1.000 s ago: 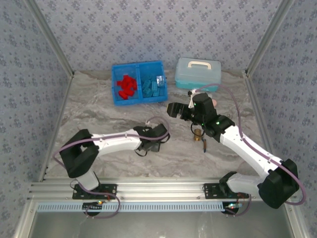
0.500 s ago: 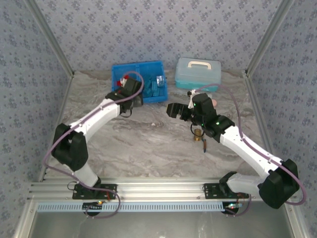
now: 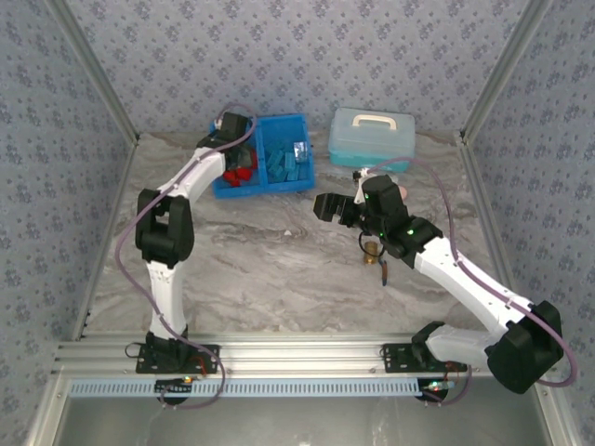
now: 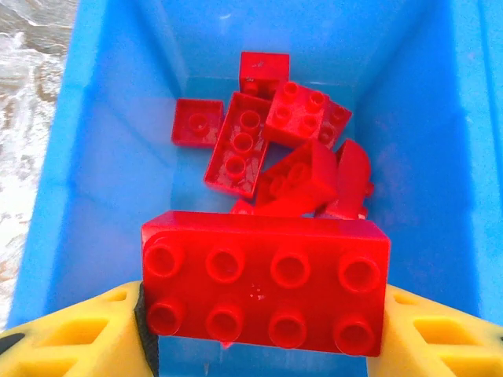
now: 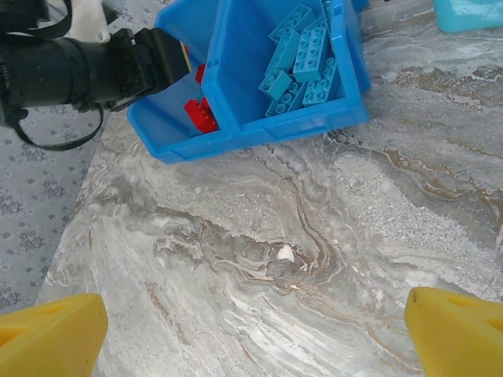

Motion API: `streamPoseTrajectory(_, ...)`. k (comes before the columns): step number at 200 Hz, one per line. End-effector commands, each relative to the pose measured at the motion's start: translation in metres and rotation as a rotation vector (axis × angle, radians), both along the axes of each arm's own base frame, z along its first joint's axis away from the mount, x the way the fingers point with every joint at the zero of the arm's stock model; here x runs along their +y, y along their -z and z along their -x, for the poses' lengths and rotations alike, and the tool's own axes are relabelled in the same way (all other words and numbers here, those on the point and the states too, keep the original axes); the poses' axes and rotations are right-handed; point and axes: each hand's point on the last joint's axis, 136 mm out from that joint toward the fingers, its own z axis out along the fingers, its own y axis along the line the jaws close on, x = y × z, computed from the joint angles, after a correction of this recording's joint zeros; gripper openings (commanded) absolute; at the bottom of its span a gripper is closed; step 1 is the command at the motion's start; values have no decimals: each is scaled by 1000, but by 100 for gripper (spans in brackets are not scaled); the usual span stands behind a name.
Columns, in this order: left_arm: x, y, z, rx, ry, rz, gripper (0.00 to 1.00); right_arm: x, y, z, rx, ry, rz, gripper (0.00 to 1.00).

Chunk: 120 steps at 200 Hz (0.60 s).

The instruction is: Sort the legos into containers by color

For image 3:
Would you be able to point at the red lego brick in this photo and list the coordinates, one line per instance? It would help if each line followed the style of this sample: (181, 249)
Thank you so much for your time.
(228, 178)
(242, 174)

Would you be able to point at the shiny blue lego brick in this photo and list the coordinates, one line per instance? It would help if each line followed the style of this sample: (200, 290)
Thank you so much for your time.
(300, 151)

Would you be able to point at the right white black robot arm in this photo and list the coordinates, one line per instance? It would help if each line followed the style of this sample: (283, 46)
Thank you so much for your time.
(465, 279)

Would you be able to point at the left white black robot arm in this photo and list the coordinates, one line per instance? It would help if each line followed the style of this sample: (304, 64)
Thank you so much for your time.
(167, 297)

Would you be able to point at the pink round object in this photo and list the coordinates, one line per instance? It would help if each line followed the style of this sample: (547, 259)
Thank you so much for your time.
(403, 191)

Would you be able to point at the blue two-compartment plastic bin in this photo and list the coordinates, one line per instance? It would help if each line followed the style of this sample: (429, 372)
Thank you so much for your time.
(279, 132)

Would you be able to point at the brass fitting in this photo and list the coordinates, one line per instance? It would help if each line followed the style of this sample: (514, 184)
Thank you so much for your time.
(370, 253)

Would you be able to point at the translucent teal storage box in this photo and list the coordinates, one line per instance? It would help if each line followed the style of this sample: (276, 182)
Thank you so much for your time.
(372, 144)

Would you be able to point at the small blue orange tool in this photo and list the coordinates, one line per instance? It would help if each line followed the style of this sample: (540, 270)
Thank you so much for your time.
(384, 274)

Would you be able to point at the small LED circuit board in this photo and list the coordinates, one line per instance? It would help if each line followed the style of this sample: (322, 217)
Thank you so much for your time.
(439, 385)
(187, 380)

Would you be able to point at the grey metal panel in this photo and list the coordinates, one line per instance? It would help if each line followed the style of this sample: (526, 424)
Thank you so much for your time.
(325, 423)

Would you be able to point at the aluminium table side rail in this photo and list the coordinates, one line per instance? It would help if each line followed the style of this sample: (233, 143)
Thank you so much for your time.
(492, 232)
(106, 237)

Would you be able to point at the long aluminium cross rail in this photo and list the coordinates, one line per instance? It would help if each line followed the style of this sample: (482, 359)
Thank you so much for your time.
(302, 353)

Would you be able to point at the aluminium frame post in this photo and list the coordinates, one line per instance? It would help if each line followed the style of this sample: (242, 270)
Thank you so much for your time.
(94, 69)
(503, 69)

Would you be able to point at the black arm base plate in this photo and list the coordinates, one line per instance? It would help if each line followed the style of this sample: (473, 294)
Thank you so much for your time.
(395, 358)
(204, 360)

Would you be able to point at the aluminium frame leg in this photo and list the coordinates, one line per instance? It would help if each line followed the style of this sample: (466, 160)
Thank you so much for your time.
(557, 420)
(45, 418)

